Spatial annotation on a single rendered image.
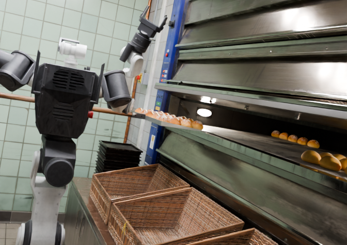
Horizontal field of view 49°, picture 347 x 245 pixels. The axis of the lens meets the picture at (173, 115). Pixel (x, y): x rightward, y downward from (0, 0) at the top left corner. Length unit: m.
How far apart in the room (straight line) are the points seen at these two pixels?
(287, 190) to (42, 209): 1.07
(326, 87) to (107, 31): 2.44
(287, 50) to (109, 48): 2.14
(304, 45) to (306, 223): 0.72
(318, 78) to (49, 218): 1.29
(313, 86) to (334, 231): 0.55
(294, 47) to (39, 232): 1.38
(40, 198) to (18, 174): 1.82
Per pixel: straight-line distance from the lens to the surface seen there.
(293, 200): 1.64
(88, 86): 1.57
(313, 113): 1.37
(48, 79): 1.57
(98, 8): 3.61
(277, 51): 1.84
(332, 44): 1.60
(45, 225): 1.84
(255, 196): 1.80
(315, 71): 1.64
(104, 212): 2.29
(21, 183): 3.64
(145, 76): 3.32
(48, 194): 1.82
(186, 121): 2.28
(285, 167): 1.66
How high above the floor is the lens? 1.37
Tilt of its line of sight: 3 degrees down
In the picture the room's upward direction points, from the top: 11 degrees clockwise
